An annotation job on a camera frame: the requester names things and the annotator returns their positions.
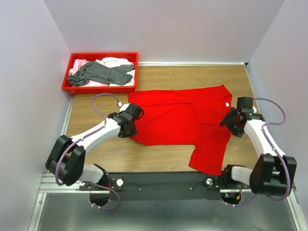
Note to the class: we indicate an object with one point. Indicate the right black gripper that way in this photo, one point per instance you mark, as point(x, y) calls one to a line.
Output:
point(236, 132)

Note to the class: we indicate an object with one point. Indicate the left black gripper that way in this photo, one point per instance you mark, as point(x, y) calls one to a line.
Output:
point(131, 134)

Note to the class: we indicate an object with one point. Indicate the red t shirt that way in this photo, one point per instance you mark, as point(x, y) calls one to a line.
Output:
point(186, 117)

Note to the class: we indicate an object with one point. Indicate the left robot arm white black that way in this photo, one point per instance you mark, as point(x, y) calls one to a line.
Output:
point(67, 158)

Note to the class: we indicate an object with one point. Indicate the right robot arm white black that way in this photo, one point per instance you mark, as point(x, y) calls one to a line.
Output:
point(273, 174)

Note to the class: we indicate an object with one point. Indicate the grey t shirt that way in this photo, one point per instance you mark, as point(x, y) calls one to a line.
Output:
point(94, 71)

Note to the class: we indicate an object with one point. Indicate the white t shirt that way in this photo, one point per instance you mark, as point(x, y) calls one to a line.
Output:
point(114, 62)

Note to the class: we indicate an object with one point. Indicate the red plastic bin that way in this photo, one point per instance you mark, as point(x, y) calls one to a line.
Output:
point(133, 57)

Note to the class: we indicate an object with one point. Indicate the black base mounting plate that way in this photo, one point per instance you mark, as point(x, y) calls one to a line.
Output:
point(159, 186)

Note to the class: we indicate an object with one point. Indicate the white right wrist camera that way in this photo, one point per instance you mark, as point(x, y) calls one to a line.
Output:
point(245, 105)

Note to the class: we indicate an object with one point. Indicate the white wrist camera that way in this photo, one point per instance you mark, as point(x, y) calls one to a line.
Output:
point(123, 107)
point(245, 105)

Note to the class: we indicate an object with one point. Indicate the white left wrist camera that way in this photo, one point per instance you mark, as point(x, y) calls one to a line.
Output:
point(123, 107)

